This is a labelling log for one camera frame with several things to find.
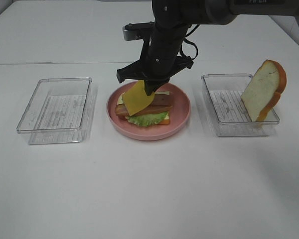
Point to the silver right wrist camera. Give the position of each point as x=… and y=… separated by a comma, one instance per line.
x=137, y=31

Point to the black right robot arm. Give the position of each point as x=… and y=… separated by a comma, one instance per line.
x=170, y=13

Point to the clear left plastic container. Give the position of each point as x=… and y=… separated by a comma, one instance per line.
x=59, y=111

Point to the bacon strip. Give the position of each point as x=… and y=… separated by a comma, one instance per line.
x=163, y=99
x=121, y=110

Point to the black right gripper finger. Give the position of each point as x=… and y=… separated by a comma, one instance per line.
x=152, y=86

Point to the yellow cheese slice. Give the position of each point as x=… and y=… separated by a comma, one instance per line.
x=136, y=98

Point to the bread slice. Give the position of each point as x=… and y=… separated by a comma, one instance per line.
x=264, y=90
x=120, y=101

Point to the clear right plastic container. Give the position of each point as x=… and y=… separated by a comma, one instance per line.
x=228, y=115

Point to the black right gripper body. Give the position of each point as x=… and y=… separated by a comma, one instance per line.
x=159, y=58

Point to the green lettuce leaf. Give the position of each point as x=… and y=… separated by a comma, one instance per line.
x=148, y=119

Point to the pink round plate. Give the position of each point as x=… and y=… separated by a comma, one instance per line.
x=178, y=115

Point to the clear plastic container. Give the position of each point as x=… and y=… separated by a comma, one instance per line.
x=59, y=111
x=228, y=115

